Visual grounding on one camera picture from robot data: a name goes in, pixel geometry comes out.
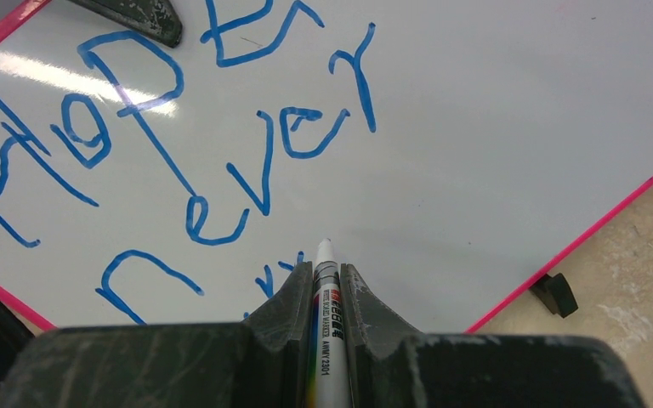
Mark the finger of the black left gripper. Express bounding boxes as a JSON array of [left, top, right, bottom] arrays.
[[71, 0, 183, 48]]

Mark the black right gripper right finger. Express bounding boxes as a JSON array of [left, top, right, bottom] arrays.
[[340, 263, 418, 407]]

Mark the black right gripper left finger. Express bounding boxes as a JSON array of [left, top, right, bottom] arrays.
[[243, 262, 313, 407]]

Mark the whiteboard marker pen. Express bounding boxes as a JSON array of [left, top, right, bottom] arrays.
[[304, 238, 352, 407]]

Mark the red-framed whiteboard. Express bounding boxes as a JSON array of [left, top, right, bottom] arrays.
[[0, 1, 653, 332]]

